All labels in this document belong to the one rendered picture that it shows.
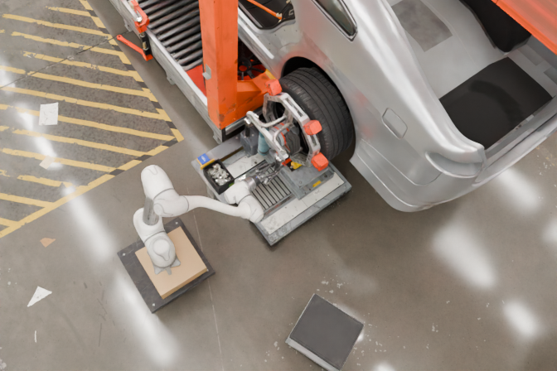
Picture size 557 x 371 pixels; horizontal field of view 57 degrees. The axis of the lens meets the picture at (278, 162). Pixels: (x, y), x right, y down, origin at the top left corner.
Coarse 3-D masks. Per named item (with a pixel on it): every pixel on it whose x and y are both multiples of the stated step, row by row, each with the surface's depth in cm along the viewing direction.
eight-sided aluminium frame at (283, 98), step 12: (264, 96) 348; (276, 96) 334; (288, 96) 330; (264, 108) 361; (288, 108) 327; (300, 108) 326; (300, 120) 322; (312, 144) 330; (300, 156) 364; (312, 156) 337
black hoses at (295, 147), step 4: (296, 124) 338; (288, 132) 331; (292, 132) 330; (284, 136) 334; (288, 136) 327; (292, 136) 325; (296, 136) 326; (288, 140) 324; (292, 140) 324; (296, 140) 325; (288, 144) 324; (292, 144) 325; (296, 144) 325; (292, 148) 325; (296, 148) 326; (300, 148) 329; (292, 152) 326; (296, 152) 328; (292, 156) 327
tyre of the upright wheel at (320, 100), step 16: (288, 80) 335; (304, 80) 332; (320, 80) 331; (304, 96) 324; (320, 96) 325; (336, 96) 328; (320, 112) 323; (336, 112) 327; (336, 128) 329; (320, 144) 337; (336, 144) 335
